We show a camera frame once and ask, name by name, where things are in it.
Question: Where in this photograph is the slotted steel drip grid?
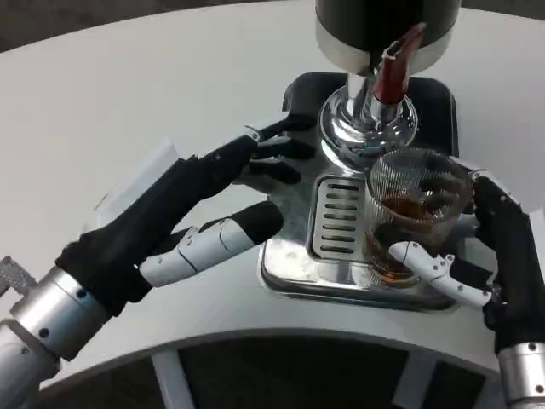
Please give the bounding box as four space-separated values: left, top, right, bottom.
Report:
307 174 376 261

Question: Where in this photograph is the clear ribbed glass cup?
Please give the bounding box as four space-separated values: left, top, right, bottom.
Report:
364 147 474 285

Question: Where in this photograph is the steel drip tray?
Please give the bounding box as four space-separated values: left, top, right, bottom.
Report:
259 72 461 312

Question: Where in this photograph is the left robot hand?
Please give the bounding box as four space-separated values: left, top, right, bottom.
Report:
54 114 318 319

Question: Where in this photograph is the black drink dispenser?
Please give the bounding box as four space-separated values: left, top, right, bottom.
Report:
314 0 463 171

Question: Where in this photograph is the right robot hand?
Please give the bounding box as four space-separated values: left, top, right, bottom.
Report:
389 168 545 354

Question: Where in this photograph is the red tap lever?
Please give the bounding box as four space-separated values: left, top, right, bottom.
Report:
373 23 427 106

